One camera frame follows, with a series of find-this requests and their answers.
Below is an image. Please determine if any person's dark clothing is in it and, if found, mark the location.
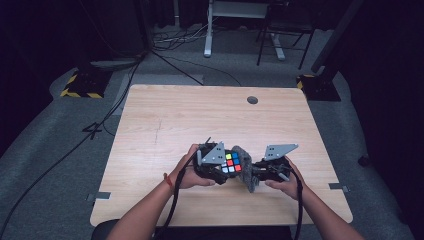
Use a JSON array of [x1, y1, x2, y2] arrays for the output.
[[153, 225, 295, 240]]

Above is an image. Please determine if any grey fuzzy cloth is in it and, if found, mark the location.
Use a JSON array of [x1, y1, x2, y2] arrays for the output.
[[231, 145, 262, 194]]

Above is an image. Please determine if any white desk frame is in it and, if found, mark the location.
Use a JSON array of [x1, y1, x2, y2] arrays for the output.
[[203, 0, 287, 62]]

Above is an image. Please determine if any left hand-held gripper black cable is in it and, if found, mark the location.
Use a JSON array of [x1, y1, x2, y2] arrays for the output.
[[156, 151, 200, 240]]

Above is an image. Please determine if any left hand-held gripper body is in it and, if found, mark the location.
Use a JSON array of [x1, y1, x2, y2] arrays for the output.
[[193, 137, 232, 184]]

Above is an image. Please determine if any colourful puzzle cube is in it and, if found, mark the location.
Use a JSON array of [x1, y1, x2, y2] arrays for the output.
[[220, 151, 243, 174]]

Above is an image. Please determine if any red string bracelet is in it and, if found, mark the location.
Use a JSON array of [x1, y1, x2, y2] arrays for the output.
[[162, 172, 175, 195]]

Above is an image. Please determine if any black metal chair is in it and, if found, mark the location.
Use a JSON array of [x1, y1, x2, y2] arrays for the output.
[[255, 0, 316, 70]]

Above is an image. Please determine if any bundle of floor cables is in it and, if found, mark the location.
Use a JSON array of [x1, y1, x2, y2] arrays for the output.
[[152, 22, 210, 52]]

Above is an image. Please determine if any person's right hand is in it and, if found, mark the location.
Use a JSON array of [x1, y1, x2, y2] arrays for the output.
[[264, 156, 306, 201]]

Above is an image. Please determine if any long black floor cable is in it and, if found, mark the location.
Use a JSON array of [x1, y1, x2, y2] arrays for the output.
[[0, 53, 148, 234]]

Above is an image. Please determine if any black striped stand base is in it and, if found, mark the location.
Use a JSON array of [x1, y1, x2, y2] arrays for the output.
[[295, 73, 342, 102], [59, 68, 113, 100]]

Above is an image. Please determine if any grey tape piece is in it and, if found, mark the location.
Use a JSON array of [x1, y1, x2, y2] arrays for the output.
[[328, 182, 351, 194], [87, 191, 112, 202]]

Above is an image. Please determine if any hand-held gripper black cable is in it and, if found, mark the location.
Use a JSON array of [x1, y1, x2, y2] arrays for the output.
[[289, 168, 305, 240], [156, 151, 200, 240]]

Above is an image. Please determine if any right hand-held gripper black cable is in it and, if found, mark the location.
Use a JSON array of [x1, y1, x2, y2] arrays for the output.
[[289, 168, 305, 240]]

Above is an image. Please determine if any thin black floor cable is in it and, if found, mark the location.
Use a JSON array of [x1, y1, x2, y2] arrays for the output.
[[150, 49, 243, 88]]

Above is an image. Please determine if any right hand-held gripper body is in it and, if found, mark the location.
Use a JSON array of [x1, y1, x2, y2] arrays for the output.
[[261, 143, 300, 183]]

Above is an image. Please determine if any person's left hand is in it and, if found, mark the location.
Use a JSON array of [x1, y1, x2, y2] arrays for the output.
[[168, 143, 217, 193]]

